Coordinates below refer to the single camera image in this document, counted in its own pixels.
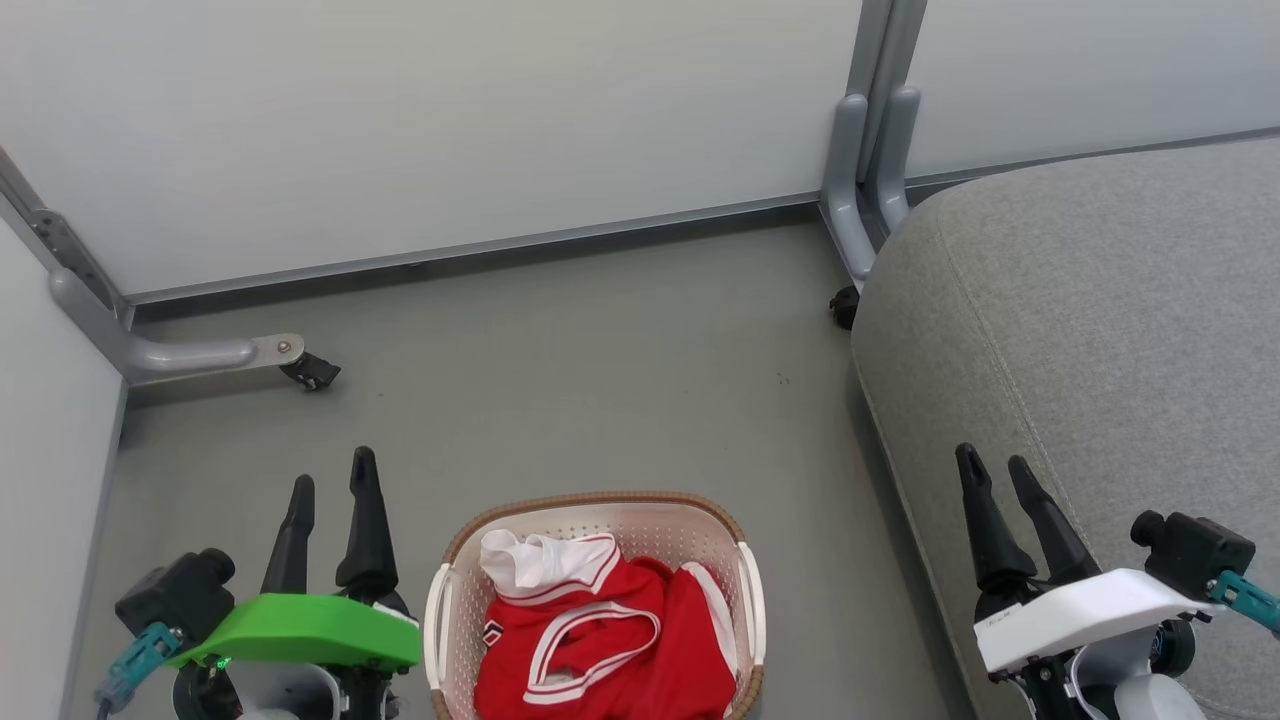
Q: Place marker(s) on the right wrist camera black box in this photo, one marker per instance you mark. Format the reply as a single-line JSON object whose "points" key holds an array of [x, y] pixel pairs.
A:
{"points": [[1195, 550]]}

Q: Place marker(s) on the black caster wheel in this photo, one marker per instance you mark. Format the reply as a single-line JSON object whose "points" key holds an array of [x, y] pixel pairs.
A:
{"points": [[846, 307], [312, 372]]}

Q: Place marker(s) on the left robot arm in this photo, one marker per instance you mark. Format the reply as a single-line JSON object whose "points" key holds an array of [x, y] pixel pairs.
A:
{"points": [[285, 695]]}

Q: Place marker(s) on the grey fabric sofa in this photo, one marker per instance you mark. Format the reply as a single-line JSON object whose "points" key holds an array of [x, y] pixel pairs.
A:
{"points": [[1090, 330]]}

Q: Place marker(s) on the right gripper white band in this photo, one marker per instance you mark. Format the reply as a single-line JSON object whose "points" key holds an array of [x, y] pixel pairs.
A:
{"points": [[1080, 610]]}

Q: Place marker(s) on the white laundry basket brown rim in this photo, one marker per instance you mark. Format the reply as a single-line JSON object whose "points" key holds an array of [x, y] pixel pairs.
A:
{"points": [[640, 520]]}

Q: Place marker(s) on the long grey partition foot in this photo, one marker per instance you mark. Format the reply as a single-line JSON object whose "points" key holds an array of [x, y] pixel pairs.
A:
{"points": [[170, 352]]}

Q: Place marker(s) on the red and white jersey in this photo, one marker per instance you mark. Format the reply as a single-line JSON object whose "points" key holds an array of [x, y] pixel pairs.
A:
{"points": [[610, 640]]}

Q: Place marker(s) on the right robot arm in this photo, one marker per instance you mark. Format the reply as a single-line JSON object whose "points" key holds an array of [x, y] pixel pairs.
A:
{"points": [[1140, 690]]}

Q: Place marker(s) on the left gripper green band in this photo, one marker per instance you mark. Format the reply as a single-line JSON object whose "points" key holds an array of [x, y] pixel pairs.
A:
{"points": [[300, 630]]}

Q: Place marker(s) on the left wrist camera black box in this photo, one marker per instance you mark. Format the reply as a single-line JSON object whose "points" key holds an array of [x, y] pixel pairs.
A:
{"points": [[178, 592]]}

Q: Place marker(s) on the grey partition post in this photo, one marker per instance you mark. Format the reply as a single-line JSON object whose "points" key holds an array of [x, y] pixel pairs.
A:
{"points": [[885, 45], [60, 240]]}

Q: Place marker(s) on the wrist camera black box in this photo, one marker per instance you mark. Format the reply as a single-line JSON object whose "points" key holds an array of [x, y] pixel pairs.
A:
{"points": [[178, 592], [1195, 550]]}

